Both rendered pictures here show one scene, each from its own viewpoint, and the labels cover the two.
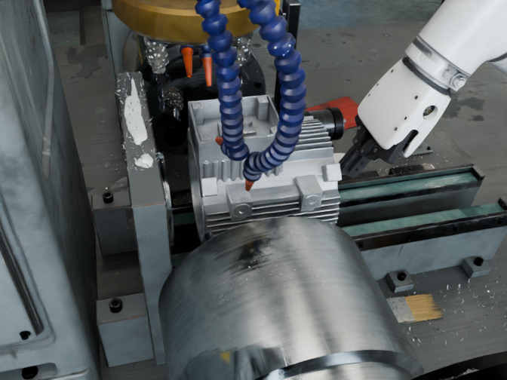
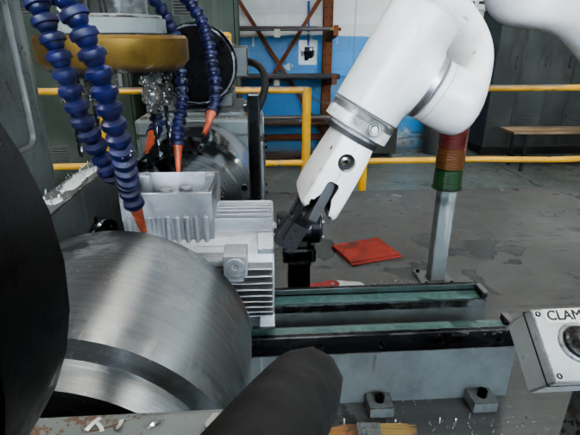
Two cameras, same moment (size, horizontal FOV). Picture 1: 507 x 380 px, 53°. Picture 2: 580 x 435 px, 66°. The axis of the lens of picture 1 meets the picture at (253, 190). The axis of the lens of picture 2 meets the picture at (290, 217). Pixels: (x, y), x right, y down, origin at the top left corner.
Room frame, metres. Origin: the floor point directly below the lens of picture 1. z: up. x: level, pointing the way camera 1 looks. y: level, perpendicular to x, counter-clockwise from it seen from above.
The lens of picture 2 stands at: (0.04, -0.27, 1.33)
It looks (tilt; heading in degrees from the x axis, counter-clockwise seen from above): 22 degrees down; 14
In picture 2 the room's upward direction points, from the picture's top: straight up
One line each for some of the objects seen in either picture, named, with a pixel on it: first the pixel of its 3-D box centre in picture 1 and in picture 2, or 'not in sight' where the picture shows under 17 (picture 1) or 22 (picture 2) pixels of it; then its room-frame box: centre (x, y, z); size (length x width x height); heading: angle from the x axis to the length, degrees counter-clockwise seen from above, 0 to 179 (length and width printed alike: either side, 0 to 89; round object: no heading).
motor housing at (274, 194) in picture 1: (258, 184); (207, 263); (0.60, -0.01, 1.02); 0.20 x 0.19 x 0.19; 106
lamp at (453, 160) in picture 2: not in sight; (450, 156); (1.02, -0.38, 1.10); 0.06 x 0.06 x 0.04
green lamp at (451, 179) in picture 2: not in sight; (447, 177); (1.02, -0.38, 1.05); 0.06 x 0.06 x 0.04
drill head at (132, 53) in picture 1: (189, 69); (198, 183); (0.90, 0.14, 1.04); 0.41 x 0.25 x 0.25; 17
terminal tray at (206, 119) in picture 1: (235, 138); (174, 205); (0.58, 0.03, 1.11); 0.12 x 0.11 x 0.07; 106
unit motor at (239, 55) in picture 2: not in sight; (220, 108); (1.20, 0.20, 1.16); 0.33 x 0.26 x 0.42; 17
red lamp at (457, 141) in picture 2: not in sight; (453, 135); (1.02, -0.38, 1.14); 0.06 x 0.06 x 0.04
